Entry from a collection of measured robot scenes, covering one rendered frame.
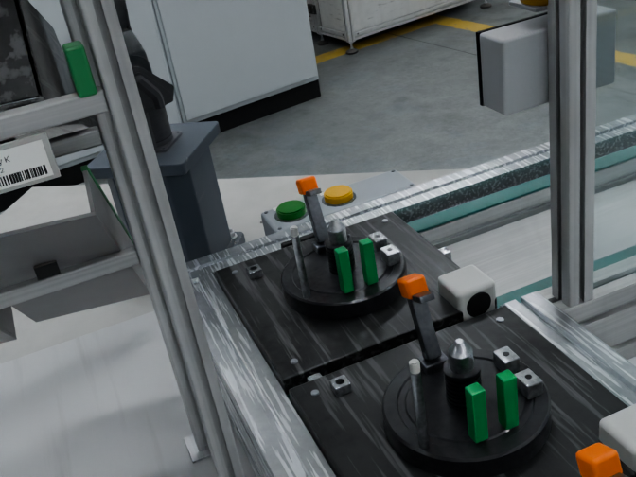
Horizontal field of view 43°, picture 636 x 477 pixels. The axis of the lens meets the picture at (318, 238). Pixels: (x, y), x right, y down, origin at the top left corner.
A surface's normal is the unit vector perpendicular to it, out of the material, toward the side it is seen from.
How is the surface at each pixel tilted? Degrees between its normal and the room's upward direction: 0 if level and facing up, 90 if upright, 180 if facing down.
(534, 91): 90
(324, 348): 0
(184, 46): 90
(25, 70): 65
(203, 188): 90
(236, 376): 0
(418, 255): 0
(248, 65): 90
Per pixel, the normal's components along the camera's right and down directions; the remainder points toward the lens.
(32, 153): 0.37, 0.40
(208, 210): 0.96, -0.02
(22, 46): 0.13, 0.04
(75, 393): -0.15, -0.86
